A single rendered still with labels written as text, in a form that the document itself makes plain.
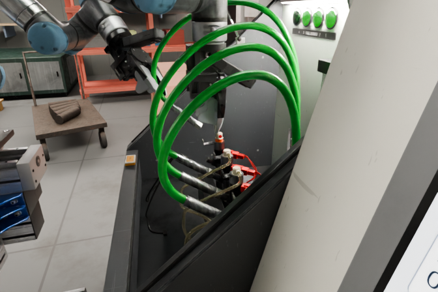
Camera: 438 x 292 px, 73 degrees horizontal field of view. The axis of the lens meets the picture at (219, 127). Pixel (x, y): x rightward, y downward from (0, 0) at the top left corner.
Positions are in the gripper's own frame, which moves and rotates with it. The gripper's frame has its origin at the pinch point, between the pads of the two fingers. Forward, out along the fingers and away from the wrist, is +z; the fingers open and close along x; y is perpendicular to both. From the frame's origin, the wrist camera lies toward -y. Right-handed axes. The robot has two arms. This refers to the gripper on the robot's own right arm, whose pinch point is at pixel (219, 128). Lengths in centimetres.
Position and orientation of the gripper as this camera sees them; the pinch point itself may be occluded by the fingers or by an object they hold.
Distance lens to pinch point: 71.6
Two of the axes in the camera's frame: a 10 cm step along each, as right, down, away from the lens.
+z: 0.0, 9.3, 3.7
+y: -9.8, 0.8, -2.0
